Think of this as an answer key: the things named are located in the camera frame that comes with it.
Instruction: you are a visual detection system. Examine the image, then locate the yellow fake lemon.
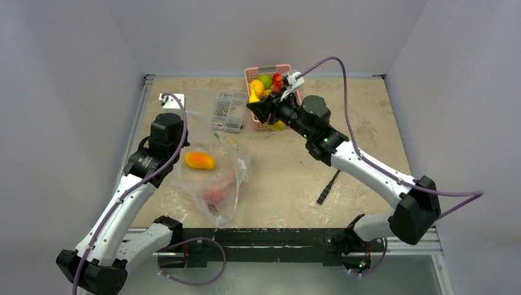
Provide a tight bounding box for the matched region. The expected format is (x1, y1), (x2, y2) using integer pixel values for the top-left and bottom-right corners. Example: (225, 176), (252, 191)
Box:
(249, 79), (265, 103)

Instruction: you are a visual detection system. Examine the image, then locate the red fake grape bunch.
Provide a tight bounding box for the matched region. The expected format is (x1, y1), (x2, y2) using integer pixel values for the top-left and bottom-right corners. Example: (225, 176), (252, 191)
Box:
(270, 73), (284, 92)

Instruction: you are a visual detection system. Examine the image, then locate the clear plastic bag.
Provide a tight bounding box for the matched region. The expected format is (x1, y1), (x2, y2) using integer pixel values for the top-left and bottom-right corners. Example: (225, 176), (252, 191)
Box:
(170, 111), (251, 228)

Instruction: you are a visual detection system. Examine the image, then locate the orange fake fruit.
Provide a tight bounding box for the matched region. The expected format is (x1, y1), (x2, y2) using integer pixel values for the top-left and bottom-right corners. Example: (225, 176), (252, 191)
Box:
(184, 152), (216, 170)

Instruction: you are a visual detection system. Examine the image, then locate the pink red fake peach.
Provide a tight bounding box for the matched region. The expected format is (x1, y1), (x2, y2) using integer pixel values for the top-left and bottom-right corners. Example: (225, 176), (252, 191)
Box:
(202, 172), (236, 206)

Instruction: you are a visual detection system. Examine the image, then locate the small yellow fake banana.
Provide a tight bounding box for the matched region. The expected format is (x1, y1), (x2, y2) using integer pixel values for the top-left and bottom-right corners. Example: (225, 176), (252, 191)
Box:
(264, 120), (285, 131)

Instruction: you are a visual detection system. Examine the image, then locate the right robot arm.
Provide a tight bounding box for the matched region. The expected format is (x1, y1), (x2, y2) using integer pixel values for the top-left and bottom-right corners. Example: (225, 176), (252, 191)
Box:
(247, 95), (441, 250)

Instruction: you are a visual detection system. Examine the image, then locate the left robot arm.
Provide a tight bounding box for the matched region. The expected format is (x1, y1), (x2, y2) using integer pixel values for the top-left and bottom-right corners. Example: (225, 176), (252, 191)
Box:
(56, 113), (189, 294)

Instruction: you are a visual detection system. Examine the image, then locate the green fake lime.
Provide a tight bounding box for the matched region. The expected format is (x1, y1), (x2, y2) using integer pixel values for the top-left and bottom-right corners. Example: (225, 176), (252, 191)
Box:
(257, 74), (273, 89)

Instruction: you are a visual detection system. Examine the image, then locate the pink plastic basket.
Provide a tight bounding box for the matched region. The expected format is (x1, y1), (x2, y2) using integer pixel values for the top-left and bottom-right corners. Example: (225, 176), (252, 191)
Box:
(244, 64), (302, 131)

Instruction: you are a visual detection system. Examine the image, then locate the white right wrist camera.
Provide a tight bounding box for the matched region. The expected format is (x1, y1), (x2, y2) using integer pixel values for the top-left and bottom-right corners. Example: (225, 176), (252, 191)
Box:
(280, 69), (304, 101)

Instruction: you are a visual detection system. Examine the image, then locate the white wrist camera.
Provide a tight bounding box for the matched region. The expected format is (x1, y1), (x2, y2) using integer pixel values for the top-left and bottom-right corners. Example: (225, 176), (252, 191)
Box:
(159, 93), (186, 117)
(280, 69), (304, 101)

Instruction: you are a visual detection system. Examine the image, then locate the black T-handle tool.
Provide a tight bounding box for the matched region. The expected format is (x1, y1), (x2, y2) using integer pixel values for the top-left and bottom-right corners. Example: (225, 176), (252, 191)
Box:
(316, 170), (341, 205)

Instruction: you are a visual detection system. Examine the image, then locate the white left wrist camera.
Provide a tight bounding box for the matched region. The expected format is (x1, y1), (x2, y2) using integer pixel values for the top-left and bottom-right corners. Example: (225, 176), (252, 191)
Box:
(159, 93), (186, 117)

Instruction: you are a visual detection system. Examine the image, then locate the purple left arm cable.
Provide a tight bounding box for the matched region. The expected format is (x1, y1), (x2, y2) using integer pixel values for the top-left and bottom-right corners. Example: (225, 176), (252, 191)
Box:
(72, 92), (189, 295)

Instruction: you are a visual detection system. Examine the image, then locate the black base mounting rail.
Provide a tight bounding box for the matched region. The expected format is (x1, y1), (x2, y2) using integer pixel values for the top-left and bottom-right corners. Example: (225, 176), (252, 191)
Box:
(158, 228), (384, 270)

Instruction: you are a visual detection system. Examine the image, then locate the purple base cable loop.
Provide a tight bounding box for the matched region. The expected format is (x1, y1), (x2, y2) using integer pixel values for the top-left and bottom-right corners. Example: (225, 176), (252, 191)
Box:
(157, 237), (227, 287)

